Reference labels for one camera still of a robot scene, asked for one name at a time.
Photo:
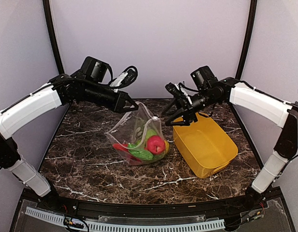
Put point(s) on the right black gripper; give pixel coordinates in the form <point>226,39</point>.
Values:
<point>185,105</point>

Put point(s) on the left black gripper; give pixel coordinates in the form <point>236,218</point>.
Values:
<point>121,98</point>

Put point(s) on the green apple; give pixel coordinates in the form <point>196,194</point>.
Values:
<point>150,133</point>

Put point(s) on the yellow bell pepper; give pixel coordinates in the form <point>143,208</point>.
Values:
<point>167,146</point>

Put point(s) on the clear zip top bag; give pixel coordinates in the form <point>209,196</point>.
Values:
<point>132,129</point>

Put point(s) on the red pomegranate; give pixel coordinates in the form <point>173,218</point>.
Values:
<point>155,144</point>

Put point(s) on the red tomato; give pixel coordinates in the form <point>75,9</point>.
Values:
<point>121,147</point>

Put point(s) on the green bitter gourd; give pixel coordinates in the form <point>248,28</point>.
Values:
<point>142,154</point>

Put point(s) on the yellow plastic basket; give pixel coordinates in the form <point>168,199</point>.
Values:
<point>205,146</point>

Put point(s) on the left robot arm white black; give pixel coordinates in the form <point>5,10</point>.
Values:
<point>59,91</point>

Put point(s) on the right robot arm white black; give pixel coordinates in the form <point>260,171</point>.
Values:
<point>282,113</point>

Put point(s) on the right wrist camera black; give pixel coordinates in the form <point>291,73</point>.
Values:
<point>203,78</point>

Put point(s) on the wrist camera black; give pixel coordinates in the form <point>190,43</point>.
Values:
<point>95,70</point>
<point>203,78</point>

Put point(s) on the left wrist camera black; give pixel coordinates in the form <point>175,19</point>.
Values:
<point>95,70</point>

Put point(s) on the black front rail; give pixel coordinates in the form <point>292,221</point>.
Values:
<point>228,208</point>

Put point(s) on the left black frame post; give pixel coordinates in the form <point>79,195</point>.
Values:
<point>52,36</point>

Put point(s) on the black frame post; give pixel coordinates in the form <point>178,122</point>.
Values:
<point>52,36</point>
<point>247,39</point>

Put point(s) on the right black frame post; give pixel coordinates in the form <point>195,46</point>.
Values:
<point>247,39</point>

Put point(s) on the grey slotted cable duct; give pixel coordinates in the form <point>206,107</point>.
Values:
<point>129,226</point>

